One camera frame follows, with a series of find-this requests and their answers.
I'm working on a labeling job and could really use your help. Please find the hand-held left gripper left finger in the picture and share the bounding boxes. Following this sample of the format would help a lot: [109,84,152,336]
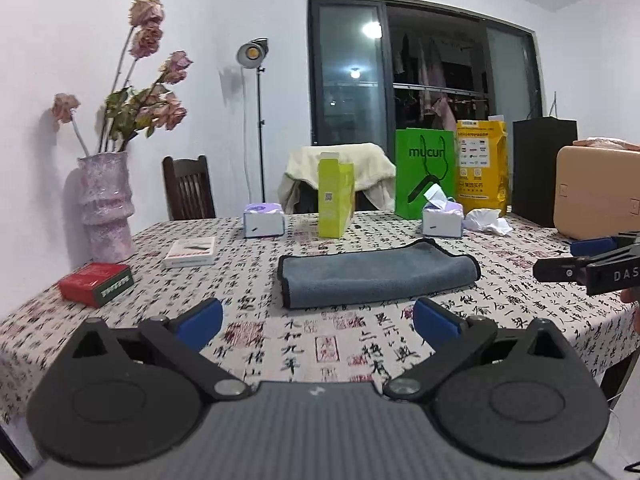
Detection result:
[65,297,253,402]

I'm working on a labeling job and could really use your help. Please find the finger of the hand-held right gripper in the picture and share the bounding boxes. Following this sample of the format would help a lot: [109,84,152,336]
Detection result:
[532,255,593,284]
[569,236,622,258]

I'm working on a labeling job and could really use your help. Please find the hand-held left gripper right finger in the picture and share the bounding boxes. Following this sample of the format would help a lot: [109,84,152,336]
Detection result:
[382,297,583,403]

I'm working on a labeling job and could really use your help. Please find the grey towel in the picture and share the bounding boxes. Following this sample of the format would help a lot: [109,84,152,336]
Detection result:
[276,238,482,310]

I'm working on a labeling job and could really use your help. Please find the person's right hand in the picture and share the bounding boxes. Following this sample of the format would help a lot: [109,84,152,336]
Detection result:
[620,287,640,335]

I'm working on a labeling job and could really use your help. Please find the beige hard case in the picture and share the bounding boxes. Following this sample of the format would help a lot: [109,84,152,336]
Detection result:
[553,145,640,241]

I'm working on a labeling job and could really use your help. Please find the flat white box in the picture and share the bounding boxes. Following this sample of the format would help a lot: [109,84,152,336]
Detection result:
[162,236,217,269]

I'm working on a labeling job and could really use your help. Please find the crumpled white tissue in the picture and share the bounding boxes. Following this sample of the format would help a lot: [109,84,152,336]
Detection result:
[464,207,513,236]

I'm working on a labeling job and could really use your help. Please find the white purple tissue box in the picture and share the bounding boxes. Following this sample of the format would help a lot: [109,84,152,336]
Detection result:
[243,203,287,239]
[421,183,465,238]

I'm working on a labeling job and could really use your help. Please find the pink cloth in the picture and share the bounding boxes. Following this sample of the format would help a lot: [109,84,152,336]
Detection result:
[572,136,640,152]

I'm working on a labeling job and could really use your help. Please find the red and green box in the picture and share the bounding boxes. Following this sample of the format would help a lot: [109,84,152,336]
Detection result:
[58,262,135,308]

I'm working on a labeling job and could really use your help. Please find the yellow plastic bag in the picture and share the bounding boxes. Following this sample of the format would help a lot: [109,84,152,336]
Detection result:
[456,119,510,216]

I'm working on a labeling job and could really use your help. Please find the dark wooden chair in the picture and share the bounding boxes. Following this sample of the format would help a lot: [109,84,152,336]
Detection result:
[162,155,217,222]

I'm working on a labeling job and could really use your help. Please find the pink speckled vase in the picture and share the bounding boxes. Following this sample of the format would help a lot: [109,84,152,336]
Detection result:
[76,151,137,264]

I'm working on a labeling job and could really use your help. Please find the green paper bag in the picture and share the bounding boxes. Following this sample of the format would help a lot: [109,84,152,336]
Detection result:
[395,128,458,221]

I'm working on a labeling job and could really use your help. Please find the lime green carton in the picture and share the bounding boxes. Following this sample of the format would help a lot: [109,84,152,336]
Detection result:
[318,152,356,239]

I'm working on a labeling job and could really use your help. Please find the cream blanket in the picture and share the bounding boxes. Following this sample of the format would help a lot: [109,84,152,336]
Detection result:
[277,143,397,213]

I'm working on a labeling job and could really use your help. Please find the dried pink roses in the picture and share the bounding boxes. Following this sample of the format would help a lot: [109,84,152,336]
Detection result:
[51,0,194,157]

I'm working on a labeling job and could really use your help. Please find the hanging laundry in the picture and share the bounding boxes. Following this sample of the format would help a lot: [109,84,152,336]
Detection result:
[392,32,488,128]

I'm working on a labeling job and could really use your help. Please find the dark framed glass door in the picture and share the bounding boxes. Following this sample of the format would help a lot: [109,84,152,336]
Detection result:
[306,0,545,150]

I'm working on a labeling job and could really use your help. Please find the studio light on stand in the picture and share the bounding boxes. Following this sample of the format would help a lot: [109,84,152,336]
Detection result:
[236,37,271,203]

